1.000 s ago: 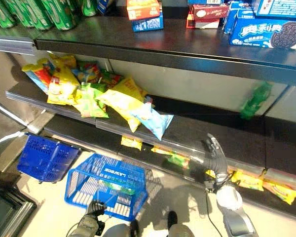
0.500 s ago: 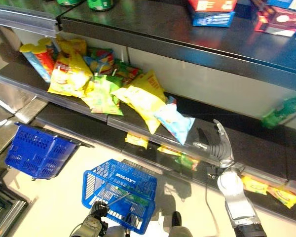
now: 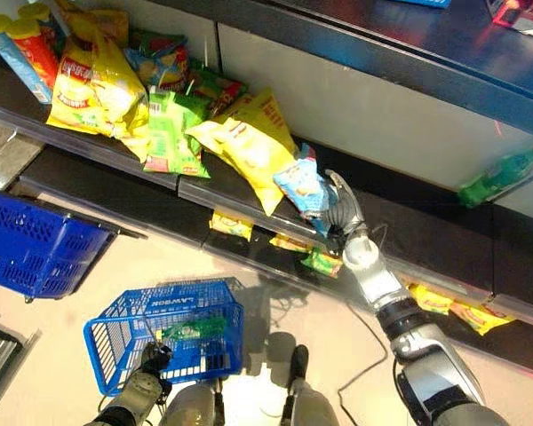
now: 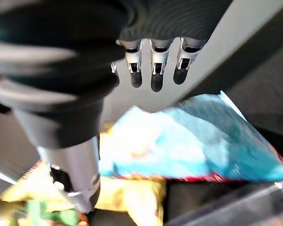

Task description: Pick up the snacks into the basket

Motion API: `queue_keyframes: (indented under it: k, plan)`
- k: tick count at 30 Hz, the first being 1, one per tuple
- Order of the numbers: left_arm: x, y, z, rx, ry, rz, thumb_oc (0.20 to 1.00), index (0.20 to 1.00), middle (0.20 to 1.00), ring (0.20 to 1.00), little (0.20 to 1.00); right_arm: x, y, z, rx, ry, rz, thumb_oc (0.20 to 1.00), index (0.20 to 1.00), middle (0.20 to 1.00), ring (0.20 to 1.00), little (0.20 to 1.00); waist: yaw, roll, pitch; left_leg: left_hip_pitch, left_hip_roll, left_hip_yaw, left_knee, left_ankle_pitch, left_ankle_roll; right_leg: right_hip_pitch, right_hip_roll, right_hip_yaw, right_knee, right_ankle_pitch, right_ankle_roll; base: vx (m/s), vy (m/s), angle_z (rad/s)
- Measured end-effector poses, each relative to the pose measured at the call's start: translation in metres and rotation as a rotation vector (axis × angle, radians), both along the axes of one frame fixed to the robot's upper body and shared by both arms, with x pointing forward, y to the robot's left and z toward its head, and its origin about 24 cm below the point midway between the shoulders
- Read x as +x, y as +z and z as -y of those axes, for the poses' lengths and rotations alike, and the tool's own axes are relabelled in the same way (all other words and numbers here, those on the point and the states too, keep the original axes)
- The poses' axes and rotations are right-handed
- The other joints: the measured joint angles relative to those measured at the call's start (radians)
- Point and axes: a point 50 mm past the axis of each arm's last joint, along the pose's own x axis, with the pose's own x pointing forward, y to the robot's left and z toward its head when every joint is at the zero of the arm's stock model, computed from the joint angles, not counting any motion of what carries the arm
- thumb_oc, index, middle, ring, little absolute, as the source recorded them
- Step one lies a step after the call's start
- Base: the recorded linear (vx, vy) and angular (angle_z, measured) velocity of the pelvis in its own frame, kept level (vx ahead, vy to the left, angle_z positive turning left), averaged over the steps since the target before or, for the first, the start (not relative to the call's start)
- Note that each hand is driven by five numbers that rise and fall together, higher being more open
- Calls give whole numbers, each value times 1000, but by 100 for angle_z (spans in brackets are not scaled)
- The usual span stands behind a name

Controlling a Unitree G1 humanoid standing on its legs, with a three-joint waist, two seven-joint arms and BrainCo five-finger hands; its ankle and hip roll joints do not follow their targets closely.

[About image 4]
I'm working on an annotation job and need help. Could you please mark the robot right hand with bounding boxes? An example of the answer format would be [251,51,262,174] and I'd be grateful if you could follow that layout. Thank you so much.
[0,0,234,214]

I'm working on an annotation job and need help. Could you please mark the yellow green snack bag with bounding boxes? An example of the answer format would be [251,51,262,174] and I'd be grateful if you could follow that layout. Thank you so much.
[0,159,89,226]

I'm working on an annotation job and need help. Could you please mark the light blue snack bag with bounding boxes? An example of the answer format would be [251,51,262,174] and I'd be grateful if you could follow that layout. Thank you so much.
[99,90,283,182]

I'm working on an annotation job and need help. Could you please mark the black basket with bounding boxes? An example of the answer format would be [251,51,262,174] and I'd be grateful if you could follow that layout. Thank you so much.
[89,124,283,226]

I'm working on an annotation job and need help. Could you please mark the grey shelf board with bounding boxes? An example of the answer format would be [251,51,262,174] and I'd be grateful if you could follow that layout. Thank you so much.
[103,0,283,123]

